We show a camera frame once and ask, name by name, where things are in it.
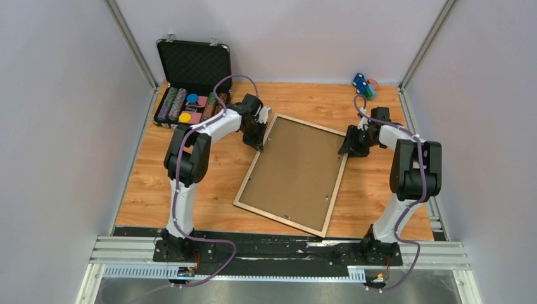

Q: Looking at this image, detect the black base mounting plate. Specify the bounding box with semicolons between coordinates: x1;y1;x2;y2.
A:
153;231;403;277

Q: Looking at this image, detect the wooden picture frame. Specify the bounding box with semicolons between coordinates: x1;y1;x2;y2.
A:
232;112;350;239

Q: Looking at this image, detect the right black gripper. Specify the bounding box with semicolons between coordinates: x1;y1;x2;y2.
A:
338;125;379;158

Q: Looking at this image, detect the black poker chip case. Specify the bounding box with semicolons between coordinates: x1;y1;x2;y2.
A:
153;38;232;128

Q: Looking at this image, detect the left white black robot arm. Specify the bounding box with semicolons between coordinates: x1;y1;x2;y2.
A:
162;94;271;262

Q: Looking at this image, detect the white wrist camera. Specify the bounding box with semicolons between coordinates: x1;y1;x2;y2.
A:
357;114;369;131
257;106;272;124

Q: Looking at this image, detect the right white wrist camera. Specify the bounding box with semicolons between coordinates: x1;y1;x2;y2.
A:
357;114;369;131

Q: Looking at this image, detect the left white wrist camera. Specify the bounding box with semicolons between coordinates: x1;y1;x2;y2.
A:
257;106;272;124

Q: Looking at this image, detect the aluminium rail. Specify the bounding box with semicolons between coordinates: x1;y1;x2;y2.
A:
89;236;471;270

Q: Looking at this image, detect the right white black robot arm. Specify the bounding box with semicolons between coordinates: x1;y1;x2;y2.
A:
338;107;442;265

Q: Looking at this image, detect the blue poker chip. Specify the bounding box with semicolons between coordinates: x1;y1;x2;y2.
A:
186;93;199;104

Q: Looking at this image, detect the blue orange tape dispenser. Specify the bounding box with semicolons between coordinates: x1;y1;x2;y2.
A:
352;72;379;100

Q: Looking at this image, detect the white slotted cable duct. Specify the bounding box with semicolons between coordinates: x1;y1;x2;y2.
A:
103;265;367;282

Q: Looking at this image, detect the yellow poker chip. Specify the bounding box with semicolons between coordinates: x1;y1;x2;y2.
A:
178;112;192;124

